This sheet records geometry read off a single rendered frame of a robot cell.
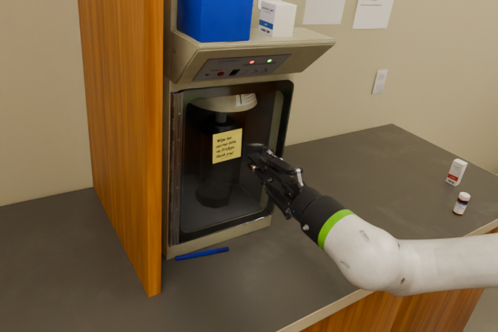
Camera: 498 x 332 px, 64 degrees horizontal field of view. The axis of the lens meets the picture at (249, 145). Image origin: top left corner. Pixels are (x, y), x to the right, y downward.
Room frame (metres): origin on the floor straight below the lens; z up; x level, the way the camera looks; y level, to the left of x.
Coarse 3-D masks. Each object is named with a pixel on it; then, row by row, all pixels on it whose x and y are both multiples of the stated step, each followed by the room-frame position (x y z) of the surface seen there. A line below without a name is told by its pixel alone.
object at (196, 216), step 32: (192, 96) 0.77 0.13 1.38; (224, 96) 0.81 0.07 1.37; (256, 96) 0.86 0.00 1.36; (288, 96) 0.92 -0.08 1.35; (192, 128) 0.77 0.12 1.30; (224, 128) 0.82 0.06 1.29; (256, 128) 0.87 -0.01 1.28; (192, 160) 0.78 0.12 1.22; (192, 192) 0.78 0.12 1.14; (224, 192) 0.83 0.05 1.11; (256, 192) 0.88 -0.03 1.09; (192, 224) 0.78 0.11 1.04; (224, 224) 0.83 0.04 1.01
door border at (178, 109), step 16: (176, 96) 0.75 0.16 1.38; (176, 112) 0.75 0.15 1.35; (176, 128) 0.75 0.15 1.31; (176, 144) 0.75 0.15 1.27; (176, 160) 0.75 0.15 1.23; (176, 176) 0.75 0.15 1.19; (176, 192) 0.75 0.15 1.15; (176, 208) 0.75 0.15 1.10; (176, 224) 0.76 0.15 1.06; (176, 240) 0.76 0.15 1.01
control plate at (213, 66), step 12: (216, 60) 0.71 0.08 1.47; (228, 60) 0.73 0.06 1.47; (240, 60) 0.75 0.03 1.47; (252, 60) 0.77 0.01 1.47; (264, 60) 0.78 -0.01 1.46; (276, 60) 0.81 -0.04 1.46; (204, 72) 0.73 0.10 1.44; (216, 72) 0.75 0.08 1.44; (228, 72) 0.77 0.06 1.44; (240, 72) 0.79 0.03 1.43; (252, 72) 0.81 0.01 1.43; (264, 72) 0.83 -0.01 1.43
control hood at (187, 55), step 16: (176, 32) 0.74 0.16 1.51; (256, 32) 0.82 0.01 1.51; (304, 32) 0.88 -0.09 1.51; (176, 48) 0.73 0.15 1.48; (192, 48) 0.68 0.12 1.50; (208, 48) 0.67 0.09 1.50; (224, 48) 0.69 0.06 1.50; (240, 48) 0.71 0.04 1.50; (256, 48) 0.73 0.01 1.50; (272, 48) 0.76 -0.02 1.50; (288, 48) 0.78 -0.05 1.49; (304, 48) 0.81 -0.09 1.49; (320, 48) 0.84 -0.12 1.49; (176, 64) 0.73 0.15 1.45; (192, 64) 0.69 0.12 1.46; (288, 64) 0.85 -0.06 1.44; (304, 64) 0.88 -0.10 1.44; (176, 80) 0.73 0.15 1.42; (208, 80) 0.77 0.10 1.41
